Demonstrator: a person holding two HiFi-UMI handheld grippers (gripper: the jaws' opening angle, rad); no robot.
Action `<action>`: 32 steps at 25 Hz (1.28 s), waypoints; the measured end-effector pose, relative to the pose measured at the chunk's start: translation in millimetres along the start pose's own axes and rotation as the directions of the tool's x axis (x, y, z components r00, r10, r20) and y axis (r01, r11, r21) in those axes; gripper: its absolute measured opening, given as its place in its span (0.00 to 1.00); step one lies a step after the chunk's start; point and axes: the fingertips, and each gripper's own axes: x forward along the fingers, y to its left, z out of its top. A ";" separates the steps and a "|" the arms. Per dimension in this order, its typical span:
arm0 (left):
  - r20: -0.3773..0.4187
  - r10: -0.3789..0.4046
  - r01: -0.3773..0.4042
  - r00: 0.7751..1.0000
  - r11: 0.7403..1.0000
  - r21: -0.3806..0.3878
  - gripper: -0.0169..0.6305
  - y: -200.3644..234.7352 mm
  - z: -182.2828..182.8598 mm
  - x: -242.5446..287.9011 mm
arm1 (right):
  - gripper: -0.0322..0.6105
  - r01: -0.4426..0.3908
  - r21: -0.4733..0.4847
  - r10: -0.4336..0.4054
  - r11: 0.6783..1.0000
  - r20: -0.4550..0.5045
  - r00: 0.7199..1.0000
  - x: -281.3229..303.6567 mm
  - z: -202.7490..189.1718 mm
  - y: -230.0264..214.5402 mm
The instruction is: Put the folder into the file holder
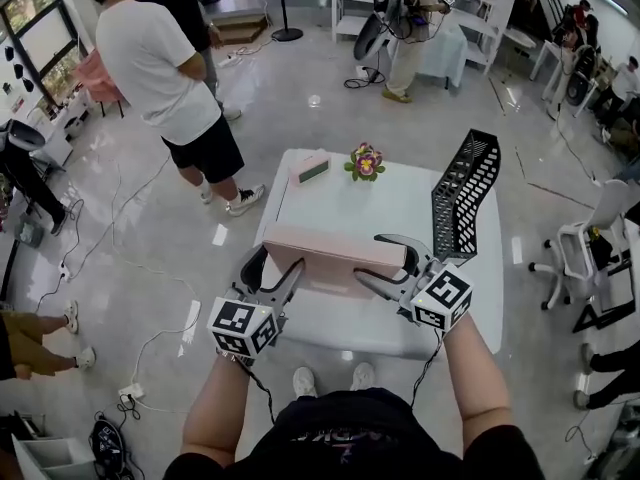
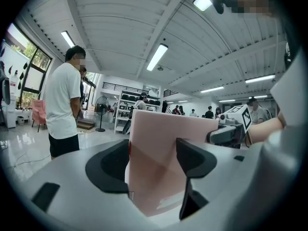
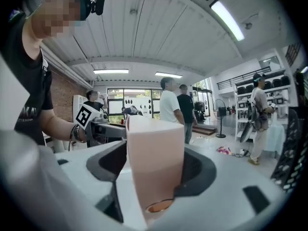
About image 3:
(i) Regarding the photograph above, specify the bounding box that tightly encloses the person's head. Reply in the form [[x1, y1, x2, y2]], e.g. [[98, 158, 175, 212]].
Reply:
[[30, 0, 92, 39]]

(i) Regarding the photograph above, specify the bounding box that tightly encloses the silver wrist bracelet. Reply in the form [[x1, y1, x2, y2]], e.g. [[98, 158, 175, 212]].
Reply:
[[69, 124, 87, 143]]

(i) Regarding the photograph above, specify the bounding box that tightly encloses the light blue tablecloth table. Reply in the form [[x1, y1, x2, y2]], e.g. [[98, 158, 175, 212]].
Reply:
[[263, 124, 286, 158]]

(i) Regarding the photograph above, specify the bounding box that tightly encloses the black head camera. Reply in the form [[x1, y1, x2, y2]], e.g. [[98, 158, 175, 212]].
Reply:
[[90, 0, 106, 16]]

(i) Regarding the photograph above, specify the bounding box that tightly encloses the long ceiling light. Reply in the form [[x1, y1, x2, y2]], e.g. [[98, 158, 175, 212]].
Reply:
[[154, 71, 183, 78], [93, 68, 129, 75], [209, 0, 245, 42]]

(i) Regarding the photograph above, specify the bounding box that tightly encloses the pink box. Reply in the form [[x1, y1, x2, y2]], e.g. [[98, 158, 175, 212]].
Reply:
[[125, 114, 185, 226]]

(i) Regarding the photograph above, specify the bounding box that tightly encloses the black standing fan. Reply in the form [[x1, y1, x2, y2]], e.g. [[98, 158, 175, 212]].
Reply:
[[213, 99, 227, 139]]

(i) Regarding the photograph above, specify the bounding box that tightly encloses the person's black shirt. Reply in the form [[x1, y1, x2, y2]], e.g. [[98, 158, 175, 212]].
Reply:
[[0, 11, 54, 146]]

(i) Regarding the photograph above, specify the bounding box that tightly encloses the black perforated file rack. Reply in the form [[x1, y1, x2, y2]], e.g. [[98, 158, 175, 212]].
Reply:
[[270, 106, 308, 194]]

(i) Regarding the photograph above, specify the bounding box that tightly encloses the white tall cabinet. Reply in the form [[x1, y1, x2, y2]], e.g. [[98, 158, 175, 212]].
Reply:
[[73, 94, 91, 123]]

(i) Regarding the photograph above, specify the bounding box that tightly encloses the white storage shelf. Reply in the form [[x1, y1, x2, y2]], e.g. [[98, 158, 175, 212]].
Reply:
[[234, 68, 293, 144]]

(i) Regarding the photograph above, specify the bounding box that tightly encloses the wooden step platform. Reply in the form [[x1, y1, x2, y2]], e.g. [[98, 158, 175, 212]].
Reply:
[[192, 124, 217, 136]]

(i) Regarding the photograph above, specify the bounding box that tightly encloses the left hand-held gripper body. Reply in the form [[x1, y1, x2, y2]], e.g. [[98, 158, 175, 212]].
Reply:
[[76, 105, 108, 149]]

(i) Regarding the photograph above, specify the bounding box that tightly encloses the black head strap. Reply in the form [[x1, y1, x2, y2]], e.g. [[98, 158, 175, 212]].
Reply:
[[78, 0, 93, 21]]

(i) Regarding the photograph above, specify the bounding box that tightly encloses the black framed window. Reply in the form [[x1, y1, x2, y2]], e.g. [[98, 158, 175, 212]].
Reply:
[[107, 88, 164, 120]]

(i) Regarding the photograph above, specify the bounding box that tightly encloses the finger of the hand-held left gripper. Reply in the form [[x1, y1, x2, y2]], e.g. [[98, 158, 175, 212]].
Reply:
[[95, 123, 128, 141]]

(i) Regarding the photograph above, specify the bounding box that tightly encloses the person's left forearm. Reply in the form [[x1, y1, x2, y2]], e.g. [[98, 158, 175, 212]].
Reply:
[[42, 108, 80, 141]]

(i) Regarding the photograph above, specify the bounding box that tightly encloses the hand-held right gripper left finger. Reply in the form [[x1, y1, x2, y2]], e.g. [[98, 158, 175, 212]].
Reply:
[[0, 128, 148, 231]]

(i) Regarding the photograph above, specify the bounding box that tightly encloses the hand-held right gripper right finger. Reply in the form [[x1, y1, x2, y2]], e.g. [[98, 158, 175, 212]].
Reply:
[[146, 145, 289, 231]]

